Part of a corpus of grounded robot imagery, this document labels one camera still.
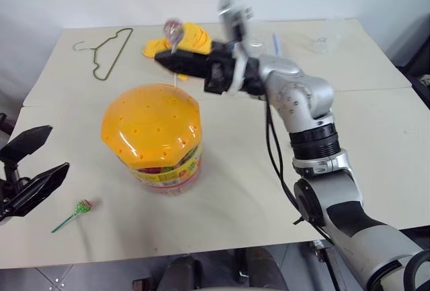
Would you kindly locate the yellow perforated jar lid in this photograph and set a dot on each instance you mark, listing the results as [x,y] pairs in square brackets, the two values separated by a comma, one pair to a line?
[151,119]

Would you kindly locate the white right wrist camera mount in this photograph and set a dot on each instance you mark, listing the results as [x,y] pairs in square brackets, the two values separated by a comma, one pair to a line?
[239,72]

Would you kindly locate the purple lollipop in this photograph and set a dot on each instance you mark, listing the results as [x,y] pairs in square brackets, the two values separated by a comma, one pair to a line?
[173,29]

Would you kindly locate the dark rounded shape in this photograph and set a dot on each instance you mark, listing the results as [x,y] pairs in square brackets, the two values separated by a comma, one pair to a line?
[265,271]
[188,274]

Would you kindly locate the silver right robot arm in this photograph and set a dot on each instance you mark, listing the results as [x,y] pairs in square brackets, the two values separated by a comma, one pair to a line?
[302,89]

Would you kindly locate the blue pen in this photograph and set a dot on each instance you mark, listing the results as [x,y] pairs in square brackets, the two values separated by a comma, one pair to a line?
[276,44]

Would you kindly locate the green wrapped lollipop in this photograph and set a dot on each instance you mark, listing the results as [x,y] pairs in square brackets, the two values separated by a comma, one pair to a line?
[82,207]

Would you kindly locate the clear plastic lollipop jar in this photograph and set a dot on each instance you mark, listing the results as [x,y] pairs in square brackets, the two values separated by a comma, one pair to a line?
[171,180]

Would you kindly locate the yellow cloth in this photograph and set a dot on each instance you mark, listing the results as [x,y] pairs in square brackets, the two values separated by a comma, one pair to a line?
[196,35]

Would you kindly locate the clear plastic cup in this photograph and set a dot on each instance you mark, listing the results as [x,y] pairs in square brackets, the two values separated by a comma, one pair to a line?
[324,44]

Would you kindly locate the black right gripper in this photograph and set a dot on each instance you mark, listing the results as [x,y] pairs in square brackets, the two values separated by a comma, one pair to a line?
[220,74]

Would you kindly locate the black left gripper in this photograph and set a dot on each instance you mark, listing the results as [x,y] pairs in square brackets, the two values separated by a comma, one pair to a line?
[10,183]

